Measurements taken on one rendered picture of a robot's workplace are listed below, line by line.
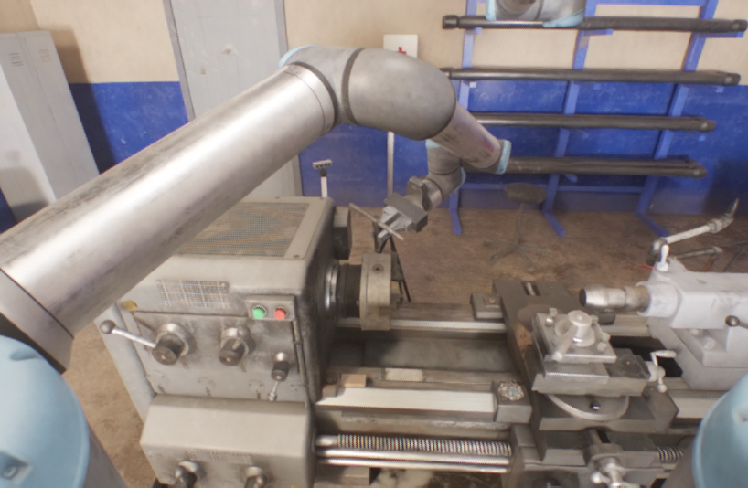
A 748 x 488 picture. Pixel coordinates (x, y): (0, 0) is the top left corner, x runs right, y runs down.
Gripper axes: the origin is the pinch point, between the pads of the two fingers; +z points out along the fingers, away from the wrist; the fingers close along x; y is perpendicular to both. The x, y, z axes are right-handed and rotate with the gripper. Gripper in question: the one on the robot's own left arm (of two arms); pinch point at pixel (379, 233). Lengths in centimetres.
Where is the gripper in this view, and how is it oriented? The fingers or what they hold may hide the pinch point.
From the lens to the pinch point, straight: 112.8
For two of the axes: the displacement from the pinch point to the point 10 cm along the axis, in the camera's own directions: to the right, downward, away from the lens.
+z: -7.1, 5.8, -4.1
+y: 0.6, 6.3, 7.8
